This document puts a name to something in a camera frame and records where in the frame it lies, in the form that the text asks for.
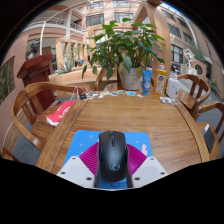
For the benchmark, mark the black computer mouse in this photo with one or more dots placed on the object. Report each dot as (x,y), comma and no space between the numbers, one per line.
(112,156)

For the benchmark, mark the wooden armchair with empty seat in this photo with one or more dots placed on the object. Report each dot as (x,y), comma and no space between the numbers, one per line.
(186,98)

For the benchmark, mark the yellow liquid soap bottle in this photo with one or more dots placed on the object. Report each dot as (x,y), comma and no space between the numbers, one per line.
(160,81)

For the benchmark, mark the white pump bottle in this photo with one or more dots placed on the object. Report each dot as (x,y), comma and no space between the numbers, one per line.
(172,87)

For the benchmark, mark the blue tube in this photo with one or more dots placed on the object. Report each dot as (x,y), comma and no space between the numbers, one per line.
(146,81)

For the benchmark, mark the yellow flowering plant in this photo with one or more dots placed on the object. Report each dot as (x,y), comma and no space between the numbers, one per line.
(214,86)

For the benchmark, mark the dark red wooden pedestal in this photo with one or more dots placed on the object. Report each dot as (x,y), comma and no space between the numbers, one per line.
(36,71)

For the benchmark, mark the wooden armchair with red bag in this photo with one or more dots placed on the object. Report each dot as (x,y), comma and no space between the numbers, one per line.
(40,128)

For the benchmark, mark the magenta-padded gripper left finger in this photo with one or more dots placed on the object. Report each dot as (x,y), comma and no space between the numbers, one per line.
(75,171)

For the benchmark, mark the red and white bag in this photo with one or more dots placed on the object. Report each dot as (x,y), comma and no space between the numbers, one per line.
(60,113)

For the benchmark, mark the spiky green aloe plant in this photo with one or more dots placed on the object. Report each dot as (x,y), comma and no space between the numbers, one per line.
(66,68)

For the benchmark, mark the green plant in white pot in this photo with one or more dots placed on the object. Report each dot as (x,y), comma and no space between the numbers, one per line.
(128,46)

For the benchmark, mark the white outdoor sculpture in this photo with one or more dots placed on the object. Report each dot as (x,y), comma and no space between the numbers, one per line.
(188,57)

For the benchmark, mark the dark bust statue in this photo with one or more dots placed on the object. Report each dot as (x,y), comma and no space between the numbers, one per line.
(34,50)

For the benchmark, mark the wooden chair behind plant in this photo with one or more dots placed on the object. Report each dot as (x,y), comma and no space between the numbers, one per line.
(100,80)

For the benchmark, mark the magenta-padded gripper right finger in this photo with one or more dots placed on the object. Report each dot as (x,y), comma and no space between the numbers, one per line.
(150,171)

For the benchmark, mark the blue cartoon mouse pad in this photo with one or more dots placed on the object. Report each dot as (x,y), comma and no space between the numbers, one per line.
(83,141)

